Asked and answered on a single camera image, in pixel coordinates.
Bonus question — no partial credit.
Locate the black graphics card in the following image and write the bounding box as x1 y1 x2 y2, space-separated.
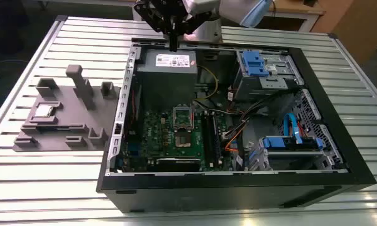
146 157 201 172

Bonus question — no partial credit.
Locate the silver CPU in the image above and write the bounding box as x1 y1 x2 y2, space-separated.
33 105 54 118

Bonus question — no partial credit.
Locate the blue plastic drive bracket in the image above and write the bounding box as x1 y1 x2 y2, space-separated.
242 50 269 77

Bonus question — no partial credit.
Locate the grey power supply unit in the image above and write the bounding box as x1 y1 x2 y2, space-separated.
134 48 198 105

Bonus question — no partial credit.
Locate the hard disk in blue carrier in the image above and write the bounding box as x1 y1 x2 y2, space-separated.
259 136 322 151

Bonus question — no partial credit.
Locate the black cable bundle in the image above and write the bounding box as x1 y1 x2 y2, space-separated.
222 90 298 139

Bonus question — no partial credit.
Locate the CPU socket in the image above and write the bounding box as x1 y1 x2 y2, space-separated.
174 130 194 149

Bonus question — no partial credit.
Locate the yellow wire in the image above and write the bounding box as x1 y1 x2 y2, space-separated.
194 65 219 101

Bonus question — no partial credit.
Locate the wooden cabinet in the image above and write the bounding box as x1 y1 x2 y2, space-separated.
311 0 377 64

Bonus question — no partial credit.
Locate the green motherboard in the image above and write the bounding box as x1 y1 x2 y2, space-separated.
122 103 235 172

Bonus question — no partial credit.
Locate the black RAM slot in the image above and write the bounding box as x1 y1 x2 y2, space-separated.
210 112 222 165
201 112 214 167

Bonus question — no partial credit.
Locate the grey parts rack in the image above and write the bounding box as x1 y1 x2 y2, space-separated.
11 65 122 153

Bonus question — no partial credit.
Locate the blue flat wire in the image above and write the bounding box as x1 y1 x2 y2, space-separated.
283 113 302 145

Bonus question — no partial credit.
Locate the silver disk bay cage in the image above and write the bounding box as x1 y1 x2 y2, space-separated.
243 136 347 172

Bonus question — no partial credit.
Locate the dark office chair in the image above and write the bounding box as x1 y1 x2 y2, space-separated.
0 0 30 56

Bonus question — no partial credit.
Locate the orange wire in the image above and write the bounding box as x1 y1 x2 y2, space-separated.
223 134 239 152

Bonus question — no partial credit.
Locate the silver drive cage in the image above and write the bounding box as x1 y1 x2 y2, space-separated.
231 48 305 102

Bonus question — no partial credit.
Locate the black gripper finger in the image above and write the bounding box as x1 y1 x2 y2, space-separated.
171 11 214 52
133 0 174 52

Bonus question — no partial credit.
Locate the wooden desk white frame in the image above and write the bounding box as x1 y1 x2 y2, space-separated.
263 0 326 32

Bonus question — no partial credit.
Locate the black PC case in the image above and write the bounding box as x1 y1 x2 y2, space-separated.
95 37 377 214

